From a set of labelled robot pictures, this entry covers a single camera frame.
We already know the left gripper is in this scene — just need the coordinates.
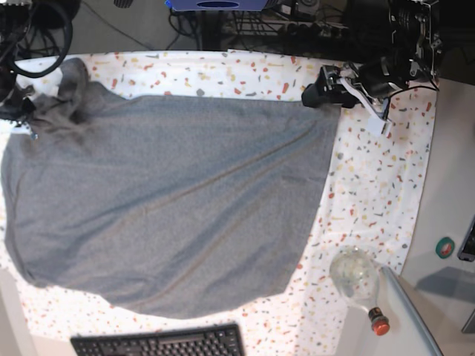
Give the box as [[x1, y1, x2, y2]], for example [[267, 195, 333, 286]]
[[301, 58, 401, 108]]

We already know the grey t-shirt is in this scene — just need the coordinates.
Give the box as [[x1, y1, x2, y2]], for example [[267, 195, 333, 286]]
[[1, 59, 340, 319]]

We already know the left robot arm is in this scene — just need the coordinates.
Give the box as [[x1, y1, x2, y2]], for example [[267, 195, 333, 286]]
[[301, 1, 442, 111]]

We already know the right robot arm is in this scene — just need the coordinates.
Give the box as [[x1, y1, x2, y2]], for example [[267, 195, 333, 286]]
[[1, 1, 75, 125]]

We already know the black power strip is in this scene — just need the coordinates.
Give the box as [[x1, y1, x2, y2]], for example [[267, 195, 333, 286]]
[[278, 22, 350, 40]]

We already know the terrazzo patterned tablecloth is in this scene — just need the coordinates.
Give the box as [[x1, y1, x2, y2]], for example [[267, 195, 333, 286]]
[[1, 50, 436, 355]]

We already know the blue box with oval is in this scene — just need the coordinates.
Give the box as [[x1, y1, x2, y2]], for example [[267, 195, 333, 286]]
[[165, 0, 272, 12]]

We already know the clear glass bottle red cap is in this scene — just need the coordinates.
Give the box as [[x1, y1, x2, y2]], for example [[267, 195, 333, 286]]
[[330, 246, 390, 336]]

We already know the green and red tape roll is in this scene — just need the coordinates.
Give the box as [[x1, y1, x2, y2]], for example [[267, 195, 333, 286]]
[[435, 237, 455, 259]]

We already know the dark phone on table edge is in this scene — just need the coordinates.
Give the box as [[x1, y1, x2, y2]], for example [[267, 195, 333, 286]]
[[457, 218, 475, 263]]

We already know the black computer keyboard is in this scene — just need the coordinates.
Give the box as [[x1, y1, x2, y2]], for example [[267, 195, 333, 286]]
[[70, 324, 246, 356]]

